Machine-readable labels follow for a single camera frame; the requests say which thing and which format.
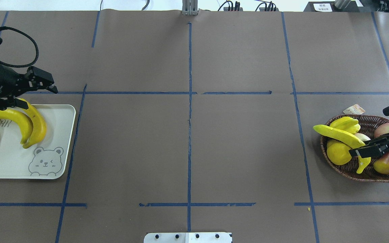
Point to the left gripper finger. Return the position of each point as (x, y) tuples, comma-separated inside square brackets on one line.
[(38, 79), (12, 102)]

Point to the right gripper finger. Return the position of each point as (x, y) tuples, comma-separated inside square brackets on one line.
[(371, 150), (382, 140)]

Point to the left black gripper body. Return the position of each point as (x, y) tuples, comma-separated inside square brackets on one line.
[(2, 80)]

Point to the bright yellow banana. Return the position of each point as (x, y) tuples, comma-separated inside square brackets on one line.
[(350, 140)]

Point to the curved yellow banana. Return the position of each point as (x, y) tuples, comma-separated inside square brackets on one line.
[(22, 120)]

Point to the dull yellow banana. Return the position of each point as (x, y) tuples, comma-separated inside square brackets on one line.
[(39, 125)]

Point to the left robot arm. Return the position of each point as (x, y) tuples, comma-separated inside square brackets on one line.
[(13, 85)]

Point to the brown wicker basket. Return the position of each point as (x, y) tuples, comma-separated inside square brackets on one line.
[(368, 125)]

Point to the red yellow peach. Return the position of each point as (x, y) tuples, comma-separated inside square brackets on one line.
[(380, 130)]

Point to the pale green apple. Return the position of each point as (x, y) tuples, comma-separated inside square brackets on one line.
[(362, 137)]

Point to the yellow pear lower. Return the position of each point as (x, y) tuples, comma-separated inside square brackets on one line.
[(338, 152)]

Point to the yellow pear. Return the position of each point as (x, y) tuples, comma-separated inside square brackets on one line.
[(338, 152), (346, 123)]

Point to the yellow pear upper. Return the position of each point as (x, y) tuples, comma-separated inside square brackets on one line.
[(346, 123)]

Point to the small paper tag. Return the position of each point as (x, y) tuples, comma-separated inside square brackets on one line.
[(355, 109)]

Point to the white bear print tray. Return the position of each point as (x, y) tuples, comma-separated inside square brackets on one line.
[(45, 160)]

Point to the black labelled box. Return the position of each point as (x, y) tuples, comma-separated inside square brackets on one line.
[(329, 6)]

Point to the aluminium profile post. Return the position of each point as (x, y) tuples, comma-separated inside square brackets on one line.
[(190, 7)]

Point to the white metal base plate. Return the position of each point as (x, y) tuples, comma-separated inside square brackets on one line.
[(189, 237)]

